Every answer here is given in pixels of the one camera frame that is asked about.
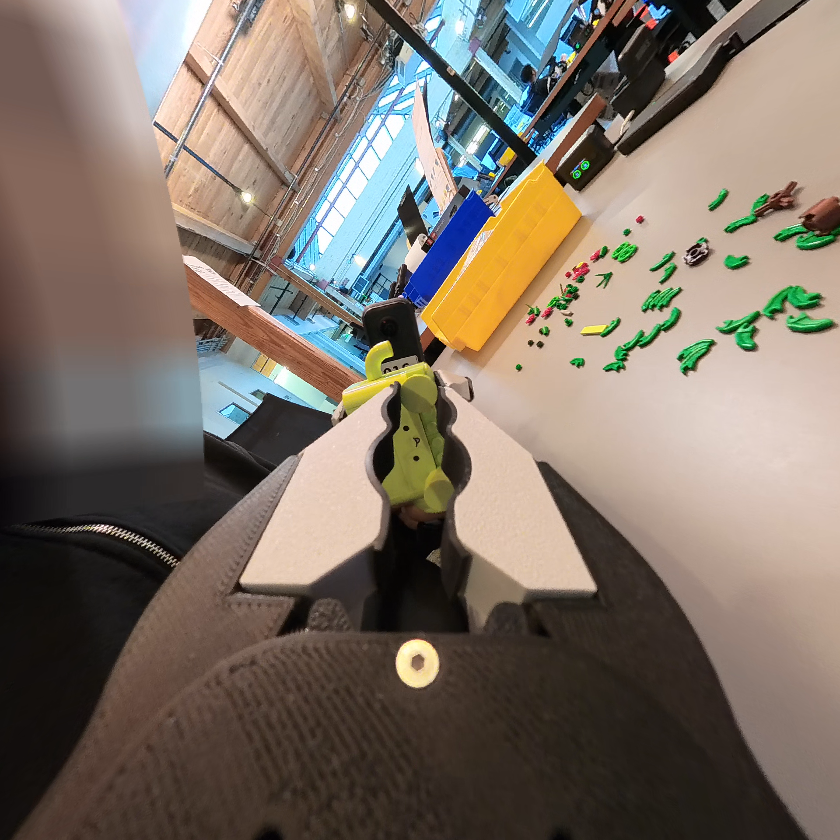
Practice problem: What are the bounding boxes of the black device with green light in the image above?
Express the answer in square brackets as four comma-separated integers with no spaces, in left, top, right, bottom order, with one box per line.
[554,123,616,193]

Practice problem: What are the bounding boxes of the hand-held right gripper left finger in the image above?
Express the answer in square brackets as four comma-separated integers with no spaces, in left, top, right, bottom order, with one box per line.
[238,382,403,605]

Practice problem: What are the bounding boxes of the black monitor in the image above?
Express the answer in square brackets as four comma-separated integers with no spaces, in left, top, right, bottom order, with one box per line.
[395,185,429,240]

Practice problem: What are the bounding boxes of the brown chunky brick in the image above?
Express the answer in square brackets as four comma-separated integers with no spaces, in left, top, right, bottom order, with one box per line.
[799,196,840,237]

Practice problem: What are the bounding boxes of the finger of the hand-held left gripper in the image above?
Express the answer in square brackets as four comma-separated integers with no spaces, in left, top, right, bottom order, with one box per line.
[433,367,476,403]

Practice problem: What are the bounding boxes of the black flat case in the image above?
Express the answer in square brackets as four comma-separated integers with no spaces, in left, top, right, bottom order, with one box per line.
[616,41,746,156]

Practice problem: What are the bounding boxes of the blue plastic bin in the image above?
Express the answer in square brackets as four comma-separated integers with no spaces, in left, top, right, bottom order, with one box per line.
[402,190,496,304]

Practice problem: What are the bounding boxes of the beige printed board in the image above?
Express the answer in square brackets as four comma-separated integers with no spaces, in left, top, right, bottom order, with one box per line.
[410,79,460,214]

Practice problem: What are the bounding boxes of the lime green toy brick figure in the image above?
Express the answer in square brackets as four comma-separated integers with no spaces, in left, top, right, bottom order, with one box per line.
[340,341,454,516]

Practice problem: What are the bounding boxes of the brown branch brick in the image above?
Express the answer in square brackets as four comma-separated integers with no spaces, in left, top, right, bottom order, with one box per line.
[751,180,800,217]

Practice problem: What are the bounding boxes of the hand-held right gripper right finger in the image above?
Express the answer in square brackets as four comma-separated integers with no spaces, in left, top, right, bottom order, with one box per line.
[436,386,599,632]

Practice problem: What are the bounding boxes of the yellow plastic bin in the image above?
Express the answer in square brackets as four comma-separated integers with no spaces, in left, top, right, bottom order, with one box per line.
[420,161,584,352]

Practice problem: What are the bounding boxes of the scattered green leaf bricks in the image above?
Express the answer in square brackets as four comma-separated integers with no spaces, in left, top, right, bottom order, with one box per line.
[515,187,840,376]

